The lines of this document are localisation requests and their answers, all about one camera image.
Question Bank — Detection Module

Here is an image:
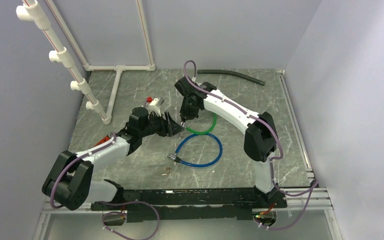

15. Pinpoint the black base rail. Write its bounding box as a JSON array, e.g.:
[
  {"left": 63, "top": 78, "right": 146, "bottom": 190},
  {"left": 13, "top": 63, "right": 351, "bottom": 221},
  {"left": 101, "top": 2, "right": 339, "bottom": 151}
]
[{"left": 90, "top": 187, "right": 287, "bottom": 220}]

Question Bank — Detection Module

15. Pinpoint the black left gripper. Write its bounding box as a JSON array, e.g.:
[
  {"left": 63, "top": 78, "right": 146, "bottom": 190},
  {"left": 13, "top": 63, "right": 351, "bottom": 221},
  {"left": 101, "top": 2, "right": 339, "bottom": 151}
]
[{"left": 139, "top": 111, "right": 184, "bottom": 138}]

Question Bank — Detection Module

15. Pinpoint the white PVC pipe frame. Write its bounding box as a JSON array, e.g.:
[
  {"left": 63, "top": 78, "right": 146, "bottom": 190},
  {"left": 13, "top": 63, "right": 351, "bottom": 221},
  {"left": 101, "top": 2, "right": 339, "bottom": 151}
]
[{"left": 16, "top": 0, "right": 156, "bottom": 125}]

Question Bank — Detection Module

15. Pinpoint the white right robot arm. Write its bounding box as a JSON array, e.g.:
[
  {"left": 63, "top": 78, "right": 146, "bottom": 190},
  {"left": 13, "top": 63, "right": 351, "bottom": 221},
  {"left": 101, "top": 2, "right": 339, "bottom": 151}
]
[{"left": 174, "top": 77, "right": 279, "bottom": 208}]

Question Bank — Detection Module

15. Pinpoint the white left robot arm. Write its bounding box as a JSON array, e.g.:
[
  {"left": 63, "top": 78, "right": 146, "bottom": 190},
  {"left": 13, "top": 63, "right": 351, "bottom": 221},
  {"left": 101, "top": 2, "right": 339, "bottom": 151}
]
[{"left": 42, "top": 107, "right": 185, "bottom": 211}]

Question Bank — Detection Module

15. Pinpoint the green cable lock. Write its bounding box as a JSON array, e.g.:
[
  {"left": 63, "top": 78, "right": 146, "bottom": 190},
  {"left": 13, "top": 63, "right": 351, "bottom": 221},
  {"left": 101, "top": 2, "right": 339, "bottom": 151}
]
[{"left": 185, "top": 113, "right": 218, "bottom": 135}]

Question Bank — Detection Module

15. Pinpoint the blue cable lock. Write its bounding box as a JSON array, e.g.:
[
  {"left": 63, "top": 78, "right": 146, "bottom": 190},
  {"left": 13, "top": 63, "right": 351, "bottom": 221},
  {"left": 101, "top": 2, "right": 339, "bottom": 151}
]
[{"left": 167, "top": 133, "right": 224, "bottom": 169}]

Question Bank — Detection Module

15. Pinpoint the black foam tube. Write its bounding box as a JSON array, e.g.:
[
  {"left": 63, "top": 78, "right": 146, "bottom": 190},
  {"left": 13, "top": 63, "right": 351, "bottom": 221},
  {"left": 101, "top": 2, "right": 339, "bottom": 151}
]
[{"left": 197, "top": 69, "right": 266, "bottom": 86}]

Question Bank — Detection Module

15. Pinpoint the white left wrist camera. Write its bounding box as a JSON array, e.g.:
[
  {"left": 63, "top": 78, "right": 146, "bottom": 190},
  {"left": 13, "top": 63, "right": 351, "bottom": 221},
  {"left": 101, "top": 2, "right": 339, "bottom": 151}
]
[{"left": 144, "top": 97, "right": 165, "bottom": 117}]

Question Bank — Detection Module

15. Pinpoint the red handled adjustable wrench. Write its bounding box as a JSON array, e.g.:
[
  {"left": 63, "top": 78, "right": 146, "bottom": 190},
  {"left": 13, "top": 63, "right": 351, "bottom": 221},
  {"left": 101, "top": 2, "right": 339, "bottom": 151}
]
[{"left": 94, "top": 135, "right": 111, "bottom": 147}]

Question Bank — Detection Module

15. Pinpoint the aluminium extrusion frame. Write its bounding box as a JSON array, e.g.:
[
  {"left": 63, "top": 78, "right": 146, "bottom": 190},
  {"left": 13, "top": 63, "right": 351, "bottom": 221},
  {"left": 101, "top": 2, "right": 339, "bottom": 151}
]
[{"left": 32, "top": 69, "right": 345, "bottom": 240}]

